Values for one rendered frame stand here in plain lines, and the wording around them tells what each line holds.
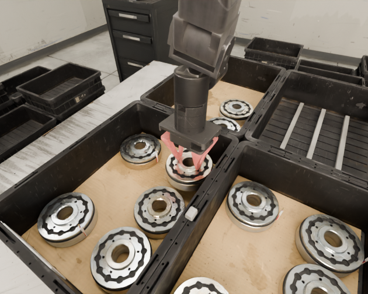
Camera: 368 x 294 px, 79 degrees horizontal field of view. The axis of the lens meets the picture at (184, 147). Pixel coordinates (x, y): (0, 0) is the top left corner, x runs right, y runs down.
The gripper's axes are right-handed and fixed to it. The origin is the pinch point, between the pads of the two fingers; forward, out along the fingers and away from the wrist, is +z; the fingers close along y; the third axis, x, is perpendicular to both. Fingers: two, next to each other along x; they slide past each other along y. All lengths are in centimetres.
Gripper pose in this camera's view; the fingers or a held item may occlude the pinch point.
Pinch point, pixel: (188, 160)
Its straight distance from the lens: 47.4
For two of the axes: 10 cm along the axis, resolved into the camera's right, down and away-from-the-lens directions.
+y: -8.2, -3.9, 4.3
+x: -5.8, 5.3, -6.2
